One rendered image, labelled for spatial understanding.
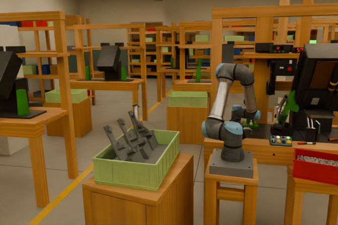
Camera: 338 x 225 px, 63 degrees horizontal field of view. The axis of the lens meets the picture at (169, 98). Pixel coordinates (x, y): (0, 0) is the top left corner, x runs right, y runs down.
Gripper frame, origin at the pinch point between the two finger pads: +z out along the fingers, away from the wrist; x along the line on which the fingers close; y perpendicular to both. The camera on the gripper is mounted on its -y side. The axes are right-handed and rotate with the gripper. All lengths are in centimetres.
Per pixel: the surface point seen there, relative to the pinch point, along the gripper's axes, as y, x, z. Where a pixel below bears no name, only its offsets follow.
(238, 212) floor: 95, 40, -62
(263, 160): 30.5, -5.1, -12.3
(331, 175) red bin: 38, -35, 24
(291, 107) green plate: 12, -44, -33
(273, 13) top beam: -56, -74, -71
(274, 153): 28.9, -14.0, -11.2
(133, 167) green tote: -25, 64, 33
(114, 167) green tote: -30, 75, 31
